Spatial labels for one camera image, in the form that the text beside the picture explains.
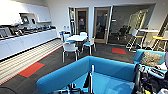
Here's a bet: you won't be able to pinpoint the blue sofa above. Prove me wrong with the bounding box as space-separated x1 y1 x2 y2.
35 48 168 94

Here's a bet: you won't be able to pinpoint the white chair with teal seat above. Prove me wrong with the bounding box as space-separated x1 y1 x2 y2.
81 35 97 56

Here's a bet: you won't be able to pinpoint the blue bin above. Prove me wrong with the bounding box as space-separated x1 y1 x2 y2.
58 30 65 42

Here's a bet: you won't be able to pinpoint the white lower kitchen cabinets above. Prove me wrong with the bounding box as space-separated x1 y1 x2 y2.
0 28 59 62

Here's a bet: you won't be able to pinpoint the white kitchen cabinets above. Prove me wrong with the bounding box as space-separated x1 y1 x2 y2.
0 28 59 62
0 0 53 27

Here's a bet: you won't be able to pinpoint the wood-framed glass door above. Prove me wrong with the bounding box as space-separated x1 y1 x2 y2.
74 7 91 36
92 5 114 45

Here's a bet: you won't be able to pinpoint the tall dark glass panel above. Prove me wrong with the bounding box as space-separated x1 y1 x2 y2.
67 7 77 35

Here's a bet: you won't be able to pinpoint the black office chair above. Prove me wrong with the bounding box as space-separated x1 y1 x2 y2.
116 25 132 42

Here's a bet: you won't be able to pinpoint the patterned beige cushion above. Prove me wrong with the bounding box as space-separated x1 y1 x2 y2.
139 50 164 68

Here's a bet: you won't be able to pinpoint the white and black handheld device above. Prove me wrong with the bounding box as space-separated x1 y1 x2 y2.
147 65 168 80

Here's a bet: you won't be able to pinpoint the grey countertop appliance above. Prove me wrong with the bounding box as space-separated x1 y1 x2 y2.
0 27 13 40

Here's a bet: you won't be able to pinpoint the white rectangular high table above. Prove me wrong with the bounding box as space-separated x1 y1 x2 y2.
136 28 160 51

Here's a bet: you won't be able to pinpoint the white upper kitchen cabinets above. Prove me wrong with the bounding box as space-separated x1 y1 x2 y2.
0 0 53 27

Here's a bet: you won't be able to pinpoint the white wire-leg stool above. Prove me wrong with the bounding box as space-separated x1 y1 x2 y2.
125 28 145 52

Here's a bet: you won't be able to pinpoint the black wall-mounted appliance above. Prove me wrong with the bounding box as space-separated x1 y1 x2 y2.
19 13 31 25

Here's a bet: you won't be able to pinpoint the yellow seat wire-leg stool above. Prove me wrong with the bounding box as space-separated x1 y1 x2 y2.
151 34 168 53

